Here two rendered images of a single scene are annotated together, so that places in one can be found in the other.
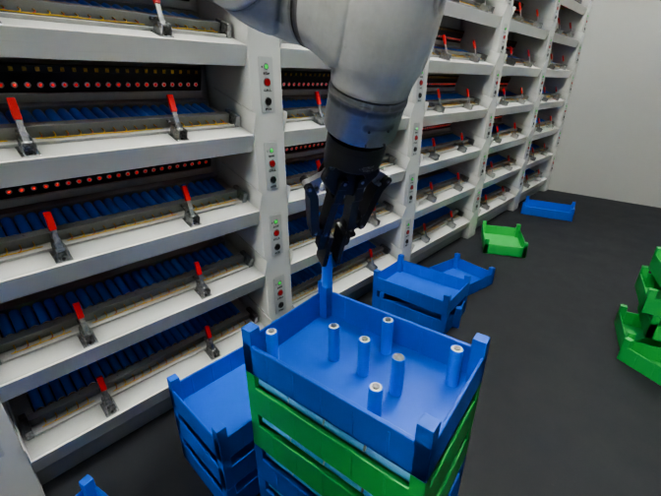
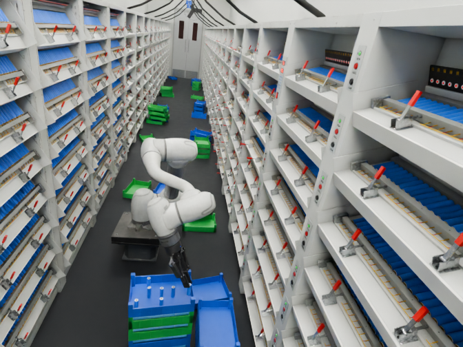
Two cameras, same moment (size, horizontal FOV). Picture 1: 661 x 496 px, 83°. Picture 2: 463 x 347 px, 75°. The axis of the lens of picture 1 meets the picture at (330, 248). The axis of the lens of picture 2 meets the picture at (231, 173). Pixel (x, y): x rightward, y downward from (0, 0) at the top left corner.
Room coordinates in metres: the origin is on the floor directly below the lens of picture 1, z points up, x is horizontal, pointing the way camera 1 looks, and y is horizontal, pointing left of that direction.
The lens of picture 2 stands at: (1.28, -0.77, 1.62)
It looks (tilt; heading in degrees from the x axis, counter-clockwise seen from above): 25 degrees down; 126
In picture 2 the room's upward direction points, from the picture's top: 9 degrees clockwise
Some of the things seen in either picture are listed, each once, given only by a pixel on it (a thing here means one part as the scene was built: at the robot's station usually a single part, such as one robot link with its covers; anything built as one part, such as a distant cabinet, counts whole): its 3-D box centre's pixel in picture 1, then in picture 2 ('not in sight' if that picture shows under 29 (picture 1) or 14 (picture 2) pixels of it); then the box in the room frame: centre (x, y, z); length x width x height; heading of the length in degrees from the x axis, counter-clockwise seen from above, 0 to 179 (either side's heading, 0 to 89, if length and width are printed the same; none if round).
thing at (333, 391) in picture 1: (362, 354); (161, 291); (0.45, -0.05, 0.44); 0.30 x 0.20 x 0.08; 53
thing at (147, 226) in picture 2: not in sight; (142, 221); (-0.28, 0.36, 0.29); 0.22 x 0.18 x 0.06; 127
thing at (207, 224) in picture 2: not in sight; (199, 222); (-0.25, 0.96, 0.04); 0.30 x 0.20 x 0.08; 46
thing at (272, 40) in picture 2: not in sight; (255, 142); (0.04, 1.19, 0.86); 0.20 x 0.09 x 1.73; 46
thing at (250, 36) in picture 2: not in sight; (242, 119); (-0.46, 1.67, 0.86); 0.20 x 0.09 x 1.73; 46
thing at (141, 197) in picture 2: not in sight; (143, 203); (-0.29, 0.38, 0.43); 0.18 x 0.16 x 0.22; 58
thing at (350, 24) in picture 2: not in sight; (290, 27); (0.30, 0.95, 1.71); 2.19 x 0.20 x 0.03; 136
